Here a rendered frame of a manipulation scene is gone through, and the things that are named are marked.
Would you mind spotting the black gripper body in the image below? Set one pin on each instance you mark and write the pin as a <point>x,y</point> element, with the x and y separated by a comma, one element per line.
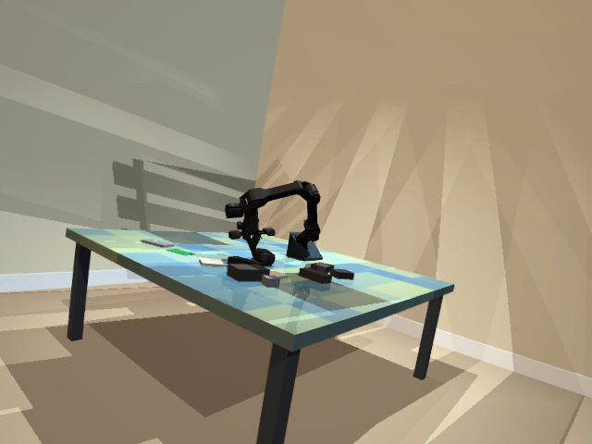
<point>251,228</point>

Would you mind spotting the white flat square tile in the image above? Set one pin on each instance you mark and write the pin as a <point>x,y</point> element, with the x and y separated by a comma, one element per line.
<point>277,274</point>

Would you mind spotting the cream flat square block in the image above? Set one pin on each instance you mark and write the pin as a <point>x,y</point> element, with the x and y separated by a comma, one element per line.
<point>211,262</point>

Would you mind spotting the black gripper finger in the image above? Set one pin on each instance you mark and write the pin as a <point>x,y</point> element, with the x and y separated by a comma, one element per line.
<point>255,242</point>
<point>250,243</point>

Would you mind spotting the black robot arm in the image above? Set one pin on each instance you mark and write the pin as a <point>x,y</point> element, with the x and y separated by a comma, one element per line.
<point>259,197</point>

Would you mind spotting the flat green rectangular block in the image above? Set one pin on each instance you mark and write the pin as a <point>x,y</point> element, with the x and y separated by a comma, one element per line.
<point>180,252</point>

